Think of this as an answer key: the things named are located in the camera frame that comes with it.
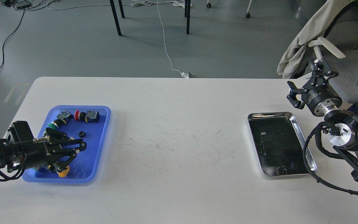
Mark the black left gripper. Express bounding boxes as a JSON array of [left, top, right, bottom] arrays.
[[21, 128, 87, 171]]

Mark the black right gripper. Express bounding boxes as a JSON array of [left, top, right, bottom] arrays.
[[287, 58, 342, 117]]

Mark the small black gear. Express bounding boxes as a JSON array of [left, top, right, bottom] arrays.
[[78, 131, 86, 138]]

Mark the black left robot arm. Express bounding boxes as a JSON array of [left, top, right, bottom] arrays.
[[0, 121, 87, 182]]

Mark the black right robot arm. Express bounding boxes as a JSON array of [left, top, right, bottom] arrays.
[[287, 59, 358, 196]]

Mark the blue plastic tray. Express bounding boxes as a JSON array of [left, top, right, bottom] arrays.
[[22, 105, 111, 184]]

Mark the white chair with beige cloth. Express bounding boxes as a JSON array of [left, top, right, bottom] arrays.
[[277, 0, 358, 103]]

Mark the silver metal tray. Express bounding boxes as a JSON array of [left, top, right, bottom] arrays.
[[247, 112, 317, 178]]

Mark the white power adapter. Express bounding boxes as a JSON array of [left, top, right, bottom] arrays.
[[181, 72, 195, 78]]

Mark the black table leg right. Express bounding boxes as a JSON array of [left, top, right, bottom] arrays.
[[184, 0, 191, 35]]

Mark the black table leg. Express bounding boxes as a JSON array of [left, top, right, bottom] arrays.
[[109, 0, 125, 36], [184, 0, 191, 35]]

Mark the black table leg left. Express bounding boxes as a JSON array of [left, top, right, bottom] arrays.
[[109, 0, 125, 36]]

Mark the yellow push button switch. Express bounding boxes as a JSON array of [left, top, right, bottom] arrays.
[[31, 165, 71, 178]]

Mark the green push button switch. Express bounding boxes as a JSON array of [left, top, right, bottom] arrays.
[[48, 110, 73, 129]]

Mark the red push button switch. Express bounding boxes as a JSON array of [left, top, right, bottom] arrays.
[[74, 110, 100, 123]]

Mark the white cable on floor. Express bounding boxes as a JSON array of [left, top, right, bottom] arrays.
[[131, 0, 192, 75]]

